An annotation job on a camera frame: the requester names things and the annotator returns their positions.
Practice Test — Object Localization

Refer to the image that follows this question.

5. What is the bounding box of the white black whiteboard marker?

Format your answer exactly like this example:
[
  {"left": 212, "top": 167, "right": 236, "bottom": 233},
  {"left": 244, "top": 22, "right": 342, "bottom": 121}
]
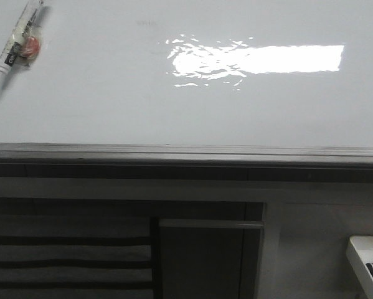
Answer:
[{"left": 0, "top": 0, "right": 44, "bottom": 83}]

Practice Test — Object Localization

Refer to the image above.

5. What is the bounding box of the large white whiteboard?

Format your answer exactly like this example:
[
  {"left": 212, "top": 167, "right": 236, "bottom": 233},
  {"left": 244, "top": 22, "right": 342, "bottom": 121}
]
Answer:
[{"left": 0, "top": 1, "right": 373, "bottom": 148}]

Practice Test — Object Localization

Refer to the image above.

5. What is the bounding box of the dark grey cabinet panel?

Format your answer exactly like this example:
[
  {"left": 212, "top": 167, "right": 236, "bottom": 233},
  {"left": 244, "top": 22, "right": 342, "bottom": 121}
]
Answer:
[{"left": 159, "top": 219, "right": 263, "bottom": 298}]

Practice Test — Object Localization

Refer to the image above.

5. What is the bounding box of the red round magnet on marker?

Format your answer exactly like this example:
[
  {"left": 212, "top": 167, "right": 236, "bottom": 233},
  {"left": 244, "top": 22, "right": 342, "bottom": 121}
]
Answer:
[{"left": 20, "top": 36, "right": 40, "bottom": 59}]

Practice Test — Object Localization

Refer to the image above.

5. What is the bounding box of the grey black striped panel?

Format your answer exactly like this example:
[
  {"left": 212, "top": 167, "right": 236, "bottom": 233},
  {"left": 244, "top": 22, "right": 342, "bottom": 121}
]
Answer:
[{"left": 0, "top": 216, "right": 162, "bottom": 298}]

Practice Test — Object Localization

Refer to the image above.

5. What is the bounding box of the white plastic marker tray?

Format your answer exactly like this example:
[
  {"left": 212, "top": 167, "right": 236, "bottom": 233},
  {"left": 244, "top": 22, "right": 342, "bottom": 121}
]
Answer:
[{"left": 346, "top": 236, "right": 373, "bottom": 298}]

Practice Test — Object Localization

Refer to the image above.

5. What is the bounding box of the dark whiteboard bottom frame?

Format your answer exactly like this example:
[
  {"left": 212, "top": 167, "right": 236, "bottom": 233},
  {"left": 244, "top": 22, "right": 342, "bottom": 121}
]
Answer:
[{"left": 0, "top": 143, "right": 373, "bottom": 183}]

